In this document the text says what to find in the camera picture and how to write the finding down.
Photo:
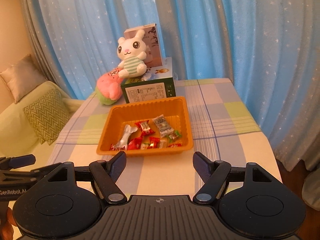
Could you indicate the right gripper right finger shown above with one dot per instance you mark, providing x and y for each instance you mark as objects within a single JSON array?
[{"x": 214, "y": 175}]

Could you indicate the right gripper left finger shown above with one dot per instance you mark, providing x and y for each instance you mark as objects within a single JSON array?
[{"x": 105, "y": 175}]

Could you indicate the large red packet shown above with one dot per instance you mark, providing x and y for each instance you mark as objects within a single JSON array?
[{"x": 114, "y": 147}]

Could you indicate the silver snack pouch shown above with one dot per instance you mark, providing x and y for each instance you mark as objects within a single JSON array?
[{"x": 128, "y": 131}]

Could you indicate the small red candy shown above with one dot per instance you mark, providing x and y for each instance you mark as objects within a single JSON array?
[{"x": 175, "y": 145}]

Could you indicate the yellow green candy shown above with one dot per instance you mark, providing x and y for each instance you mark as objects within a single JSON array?
[{"x": 144, "y": 146}]

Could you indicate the red long candy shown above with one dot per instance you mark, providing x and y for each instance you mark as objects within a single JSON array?
[{"x": 154, "y": 142}]

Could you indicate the clear brown candy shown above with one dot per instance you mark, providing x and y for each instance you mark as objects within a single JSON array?
[{"x": 162, "y": 143}]

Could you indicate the red patterned candy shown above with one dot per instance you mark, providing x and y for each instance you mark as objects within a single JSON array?
[{"x": 145, "y": 128}]

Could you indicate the grey sachet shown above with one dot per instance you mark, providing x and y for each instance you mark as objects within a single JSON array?
[{"x": 163, "y": 126}]

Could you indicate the left hand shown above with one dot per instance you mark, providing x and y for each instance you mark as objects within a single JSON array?
[{"x": 7, "y": 232}]

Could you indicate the light green sofa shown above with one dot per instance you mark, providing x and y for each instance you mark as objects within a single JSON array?
[{"x": 17, "y": 135}]

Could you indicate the checked tablecloth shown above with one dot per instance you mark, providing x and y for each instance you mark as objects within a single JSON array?
[{"x": 222, "y": 128}]

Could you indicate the orange plastic tray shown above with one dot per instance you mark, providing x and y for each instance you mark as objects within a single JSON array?
[{"x": 175, "y": 111}]

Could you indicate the green zigzag cushion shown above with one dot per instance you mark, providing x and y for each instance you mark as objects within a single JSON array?
[{"x": 47, "y": 116}]

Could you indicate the pink green plush toy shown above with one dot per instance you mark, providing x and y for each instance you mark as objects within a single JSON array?
[{"x": 108, "y": 88}]

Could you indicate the green carton box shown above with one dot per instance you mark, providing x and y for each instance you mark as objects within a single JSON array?
[{"x": 156, "y": 83}]

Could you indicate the beige cushion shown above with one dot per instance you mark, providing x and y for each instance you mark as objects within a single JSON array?
[{"x": 22, "y": 77}]

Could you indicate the white bunny plush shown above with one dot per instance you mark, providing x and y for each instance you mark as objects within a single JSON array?
[{"x": 132, "y": 52}]

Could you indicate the brown picture box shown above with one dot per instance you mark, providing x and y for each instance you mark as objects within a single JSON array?
[{"x": 153, "y": 50}]

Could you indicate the blue star curtain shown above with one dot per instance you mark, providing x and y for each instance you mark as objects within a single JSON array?
[{"x": 269, "y": 49}]

